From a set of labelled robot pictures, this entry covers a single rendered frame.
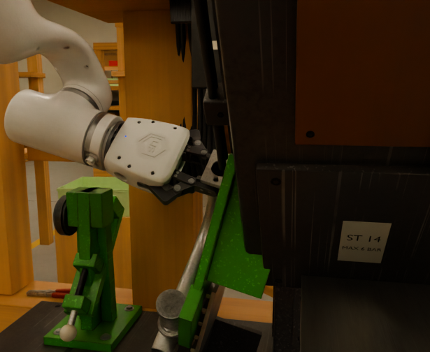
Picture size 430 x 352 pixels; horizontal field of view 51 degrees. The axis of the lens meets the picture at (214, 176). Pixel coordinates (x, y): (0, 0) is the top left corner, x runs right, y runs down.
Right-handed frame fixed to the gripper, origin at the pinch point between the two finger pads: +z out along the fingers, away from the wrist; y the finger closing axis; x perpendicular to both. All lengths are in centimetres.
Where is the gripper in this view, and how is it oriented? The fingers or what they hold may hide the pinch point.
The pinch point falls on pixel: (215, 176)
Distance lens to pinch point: 63.9
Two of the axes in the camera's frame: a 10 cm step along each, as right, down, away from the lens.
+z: 9.5, 3.0, -1.4
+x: -0.4, 5.3, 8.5
